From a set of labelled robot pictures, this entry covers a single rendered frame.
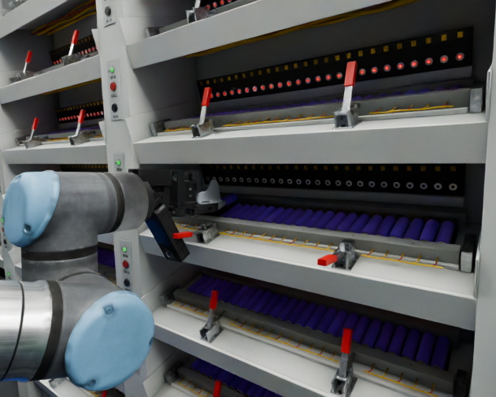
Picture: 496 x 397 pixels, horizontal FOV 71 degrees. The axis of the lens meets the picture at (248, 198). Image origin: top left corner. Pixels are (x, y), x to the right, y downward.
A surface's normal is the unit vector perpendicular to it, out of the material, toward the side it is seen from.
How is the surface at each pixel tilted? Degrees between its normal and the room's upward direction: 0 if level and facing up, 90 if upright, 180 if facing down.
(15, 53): 90
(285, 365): 16
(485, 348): 90
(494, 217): 90
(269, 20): 106
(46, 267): 87
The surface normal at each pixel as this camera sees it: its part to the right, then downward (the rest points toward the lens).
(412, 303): -0.57, 0.39
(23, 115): 0.80, 0.06
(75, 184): 0.63, -0.60
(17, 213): -0.58, -0.04
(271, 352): -0.18, -0.92
